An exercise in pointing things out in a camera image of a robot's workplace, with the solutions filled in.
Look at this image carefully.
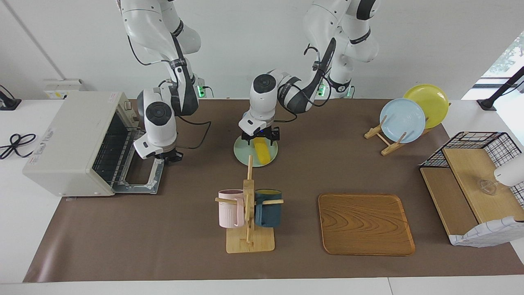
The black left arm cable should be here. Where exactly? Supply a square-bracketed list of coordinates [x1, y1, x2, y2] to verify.
[272, 44, 333, 123]

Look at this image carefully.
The clear glass cup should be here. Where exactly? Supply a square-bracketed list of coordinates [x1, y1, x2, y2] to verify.
[479, 178, 498, 195]

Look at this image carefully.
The white checked cloth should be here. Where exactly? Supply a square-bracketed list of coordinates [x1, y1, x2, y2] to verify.
[449, 216, 524, 247]

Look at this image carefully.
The brown table mat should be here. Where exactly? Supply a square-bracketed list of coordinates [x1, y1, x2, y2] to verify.
[23, 98, 524, 283]

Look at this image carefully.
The yellow corn cob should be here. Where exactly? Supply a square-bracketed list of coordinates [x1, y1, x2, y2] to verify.
[253, 137, 271, 164]

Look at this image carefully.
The black wire basket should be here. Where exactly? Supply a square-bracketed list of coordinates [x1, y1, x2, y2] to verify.
[420, 131, 524, 205]

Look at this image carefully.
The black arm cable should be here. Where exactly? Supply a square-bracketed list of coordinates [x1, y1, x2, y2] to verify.
[272, 44, 333, 123]
[127, 35, 212, 150]

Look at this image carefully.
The pale green plate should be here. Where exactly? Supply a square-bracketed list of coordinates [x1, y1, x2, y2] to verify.
[234, 135, 279, 168]

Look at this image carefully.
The loose black cable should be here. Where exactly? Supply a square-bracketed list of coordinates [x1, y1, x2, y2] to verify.
[0, 133, 37, 160]

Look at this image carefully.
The black angled stand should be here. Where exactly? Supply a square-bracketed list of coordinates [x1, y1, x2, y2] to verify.
[477, 66, 524, 111]

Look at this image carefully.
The wide wooden shelf board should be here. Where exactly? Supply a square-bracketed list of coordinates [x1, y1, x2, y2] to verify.
[443, 147, 524, 224]

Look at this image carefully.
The oven wire rack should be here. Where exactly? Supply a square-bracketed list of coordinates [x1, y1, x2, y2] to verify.
[92, 111, 142, 186]

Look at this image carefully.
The wooden mug tree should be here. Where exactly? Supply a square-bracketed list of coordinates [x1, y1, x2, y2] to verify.
[215, 154, 284, 254]

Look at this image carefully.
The white toaster oven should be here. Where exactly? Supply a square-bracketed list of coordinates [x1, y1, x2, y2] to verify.
[23, 91, 142, 197]

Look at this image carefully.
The dark blue mug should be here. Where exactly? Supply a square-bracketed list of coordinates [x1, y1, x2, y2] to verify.
[255, 188, 283, 228]

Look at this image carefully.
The wooden plate rack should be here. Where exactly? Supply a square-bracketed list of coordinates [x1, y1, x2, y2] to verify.
[364, 115, 434, 156]

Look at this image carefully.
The pink mug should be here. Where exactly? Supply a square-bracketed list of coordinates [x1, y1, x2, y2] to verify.
[218, 189, 245, 229]

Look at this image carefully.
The light blue plate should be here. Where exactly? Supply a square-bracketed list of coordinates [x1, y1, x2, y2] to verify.
[379, 98, 426, 144]

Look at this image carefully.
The window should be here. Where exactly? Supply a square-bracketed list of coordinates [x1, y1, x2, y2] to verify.
[483, 31, 524, 78]

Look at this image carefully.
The yellow plate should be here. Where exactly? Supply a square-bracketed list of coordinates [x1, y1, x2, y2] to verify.
[403, 84, 449, 129]

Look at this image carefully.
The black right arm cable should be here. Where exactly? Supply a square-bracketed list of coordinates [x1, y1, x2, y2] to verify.
[127, 35, 212, 150]

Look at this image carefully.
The brown wooden tray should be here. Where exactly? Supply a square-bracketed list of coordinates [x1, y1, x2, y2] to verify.
[318, 193, 416, 256]

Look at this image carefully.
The glass oven door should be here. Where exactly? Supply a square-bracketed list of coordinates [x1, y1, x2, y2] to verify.
[111, 130, 166, 194]

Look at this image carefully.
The white cylindrical object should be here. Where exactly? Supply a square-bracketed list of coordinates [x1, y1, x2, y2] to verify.
[493, 156, 524, 187]

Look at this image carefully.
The narrow wooden shelf board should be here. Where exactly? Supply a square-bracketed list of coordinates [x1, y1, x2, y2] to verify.
[420, 167, 479, 238]

